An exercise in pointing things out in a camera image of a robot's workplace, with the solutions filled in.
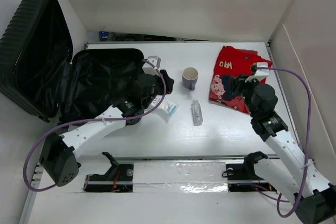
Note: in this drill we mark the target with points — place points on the black hard-shell suitcase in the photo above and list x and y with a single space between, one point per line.
41 73

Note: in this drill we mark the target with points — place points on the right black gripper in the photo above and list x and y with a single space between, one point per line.
242 83

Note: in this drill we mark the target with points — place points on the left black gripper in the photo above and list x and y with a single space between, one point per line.
169 83

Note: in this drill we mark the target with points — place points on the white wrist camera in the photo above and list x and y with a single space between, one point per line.
259 72
150 64

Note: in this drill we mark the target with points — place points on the clear plastic bottle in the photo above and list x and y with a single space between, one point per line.
196 113

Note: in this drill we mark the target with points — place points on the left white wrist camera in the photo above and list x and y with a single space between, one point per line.
150 64

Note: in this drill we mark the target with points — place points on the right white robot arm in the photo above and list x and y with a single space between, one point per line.
312 195

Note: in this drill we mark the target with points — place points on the purple ceramic mug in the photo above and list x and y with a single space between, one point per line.
189 78

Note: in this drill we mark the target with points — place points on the dark equipment behind table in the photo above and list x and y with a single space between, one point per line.
123 37

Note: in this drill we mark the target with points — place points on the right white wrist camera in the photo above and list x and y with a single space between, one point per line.
259 72

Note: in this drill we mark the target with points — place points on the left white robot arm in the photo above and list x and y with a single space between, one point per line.
60 153

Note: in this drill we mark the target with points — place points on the white tissue packet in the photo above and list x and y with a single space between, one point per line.
166 109

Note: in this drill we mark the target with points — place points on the aluminium rail with mounts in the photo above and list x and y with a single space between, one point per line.
211 176

